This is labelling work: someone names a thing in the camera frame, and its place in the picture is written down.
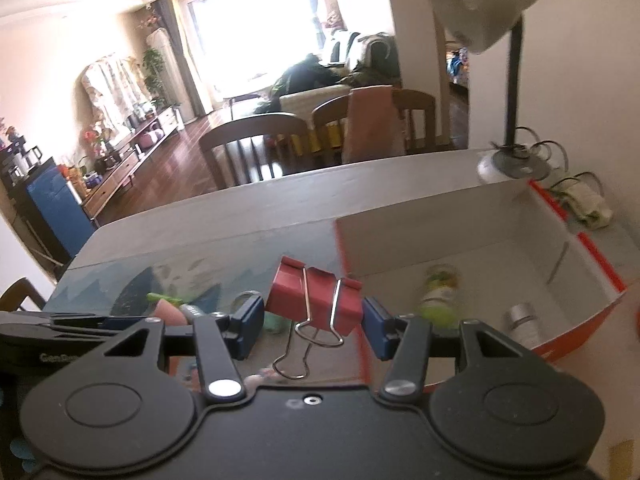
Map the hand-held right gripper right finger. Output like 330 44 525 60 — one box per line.
362 296 538 403

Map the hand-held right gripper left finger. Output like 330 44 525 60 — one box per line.
102 295 266 402

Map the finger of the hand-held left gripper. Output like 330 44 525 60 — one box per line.
0 311 152 333

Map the red binder clip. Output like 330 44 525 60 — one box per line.
264 256 364 380

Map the pink eraser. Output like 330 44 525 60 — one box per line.
154 302 187 325

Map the green marker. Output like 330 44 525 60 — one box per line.
146 291 185 307

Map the orange cardboard box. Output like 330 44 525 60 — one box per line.
334 179 629 392

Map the green capped bottle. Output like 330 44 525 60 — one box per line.
419 264 463 330

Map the teal dotted dark cloth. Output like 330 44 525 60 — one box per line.
0 375 32 480

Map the printed tablecloth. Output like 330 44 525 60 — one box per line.
44 147 640 386

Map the blue cabinet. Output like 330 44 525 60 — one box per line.
25 163 97 262

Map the silver metal cylinder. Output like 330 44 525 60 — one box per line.
504 302 545 345

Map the wooden tv cabinet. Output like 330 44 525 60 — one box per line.
81 109 182 217

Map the dark wooden slatted chair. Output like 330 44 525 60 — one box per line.
198 113 314 192

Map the yellow stool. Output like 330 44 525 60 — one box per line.
289 124 347 157

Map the pink cloth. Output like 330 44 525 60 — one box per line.
342 85 406 164

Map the brown wooden chair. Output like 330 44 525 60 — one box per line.
312 94 352 167
392 88 439 155

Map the floral hanging fabric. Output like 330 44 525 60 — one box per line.
79 52 152 130

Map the beige sofa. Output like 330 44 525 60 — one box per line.
278 30 402 117

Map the green potted plant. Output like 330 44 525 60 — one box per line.
142 48 169 107

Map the white standing air conditioner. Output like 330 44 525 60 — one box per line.
145 29 184 122

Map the white desk lamp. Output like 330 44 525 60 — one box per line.
417 0 552 183

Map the white power adapter with cable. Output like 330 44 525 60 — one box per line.
554 179 614 232

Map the coiled lamp cable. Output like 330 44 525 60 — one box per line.
514 126 569 172

